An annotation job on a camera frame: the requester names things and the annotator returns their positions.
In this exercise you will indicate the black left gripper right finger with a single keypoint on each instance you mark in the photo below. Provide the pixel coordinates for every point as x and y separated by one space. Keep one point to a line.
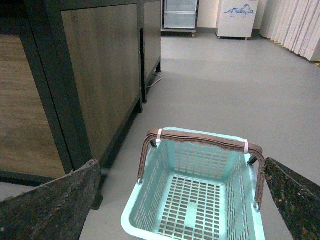
297 199

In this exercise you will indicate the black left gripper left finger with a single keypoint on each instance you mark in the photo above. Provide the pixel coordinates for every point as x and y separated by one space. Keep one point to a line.
56 210

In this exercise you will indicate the light blue plastic basket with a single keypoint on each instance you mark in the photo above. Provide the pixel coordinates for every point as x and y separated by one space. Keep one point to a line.
191 191

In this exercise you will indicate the brown basket handle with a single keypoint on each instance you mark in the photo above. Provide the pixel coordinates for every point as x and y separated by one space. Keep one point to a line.
244 147

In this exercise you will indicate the dark wooden display cabinet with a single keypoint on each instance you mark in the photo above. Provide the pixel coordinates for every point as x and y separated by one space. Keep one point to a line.
72 75

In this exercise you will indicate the white curtain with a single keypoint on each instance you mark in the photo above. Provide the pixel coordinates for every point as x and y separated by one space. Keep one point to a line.
295 25

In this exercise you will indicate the white chest freezer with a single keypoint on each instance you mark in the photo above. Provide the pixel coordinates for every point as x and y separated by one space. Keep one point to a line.
235 18

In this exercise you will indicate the glass door fridge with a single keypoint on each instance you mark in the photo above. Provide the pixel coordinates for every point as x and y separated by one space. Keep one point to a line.
179 16

